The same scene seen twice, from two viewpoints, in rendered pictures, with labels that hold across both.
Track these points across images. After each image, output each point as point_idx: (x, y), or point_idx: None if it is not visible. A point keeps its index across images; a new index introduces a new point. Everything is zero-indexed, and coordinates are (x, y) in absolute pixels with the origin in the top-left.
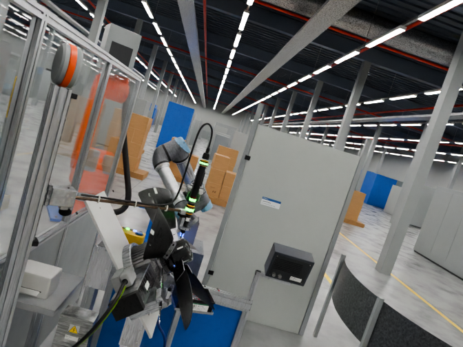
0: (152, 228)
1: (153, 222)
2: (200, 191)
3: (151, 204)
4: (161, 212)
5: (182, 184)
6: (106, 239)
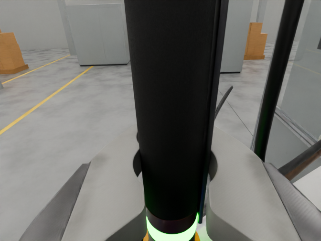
0: (217, 106)
1: (220, 100)
2: (125, 131)
3: (302, 153)
4: (224, 99)
5: (265, 90)
6: (304, 183)
